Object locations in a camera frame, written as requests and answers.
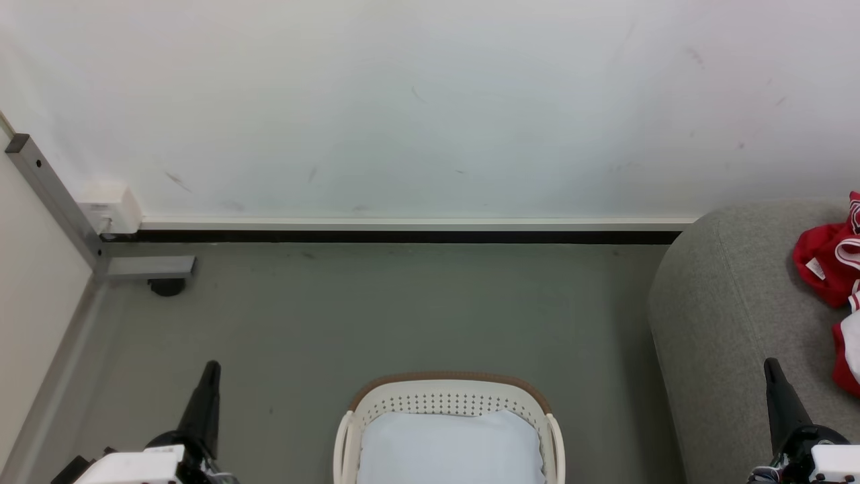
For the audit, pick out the grey metal frame bar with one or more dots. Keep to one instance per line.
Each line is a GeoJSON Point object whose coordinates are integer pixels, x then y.
{"type": "Point", "coordinates": [60, 202]}

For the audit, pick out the white wall junction box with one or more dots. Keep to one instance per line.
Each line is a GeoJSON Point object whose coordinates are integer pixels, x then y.
{"type": "Point", "coordinates": [114, 208]}

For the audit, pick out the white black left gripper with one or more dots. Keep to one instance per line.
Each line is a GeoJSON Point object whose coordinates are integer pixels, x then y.
{"type": "Point", "coordinates": [134, 467]}

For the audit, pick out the red white lettered jersey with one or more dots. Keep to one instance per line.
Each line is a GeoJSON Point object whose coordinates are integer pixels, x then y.
{"type": "Point", "coordinates": [830, 269]}

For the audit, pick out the black caster wheel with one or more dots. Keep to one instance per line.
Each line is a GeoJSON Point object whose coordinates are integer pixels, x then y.
{"type": "Point", "coordinates": [166, 287]}

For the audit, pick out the grey fabric sofa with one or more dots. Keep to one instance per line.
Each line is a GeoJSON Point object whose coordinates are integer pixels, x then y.
{"type": "Point", "coordinates": [725, 302]}

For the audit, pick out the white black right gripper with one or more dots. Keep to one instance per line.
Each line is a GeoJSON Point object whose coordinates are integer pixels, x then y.
{"type": "Point", "coordinates": [820, 457]}

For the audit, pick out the white wall baseboard strip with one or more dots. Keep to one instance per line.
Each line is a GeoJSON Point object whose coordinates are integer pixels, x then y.
{"type": "Point", "coordinates": [403, 224]}

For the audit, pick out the pale blue cloth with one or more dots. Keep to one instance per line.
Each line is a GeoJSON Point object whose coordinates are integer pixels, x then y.
{"type": "Point", "coordinates": [450, 447]}

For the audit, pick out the beige partition panel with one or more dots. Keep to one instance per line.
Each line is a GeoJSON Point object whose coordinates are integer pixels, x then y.
{"type": "Point", "coordinates": [33, 282]}

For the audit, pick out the white laundry basket brown rim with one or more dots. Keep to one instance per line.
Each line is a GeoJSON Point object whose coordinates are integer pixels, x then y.
{"type": "Point", "coordinates": [450, 402]}

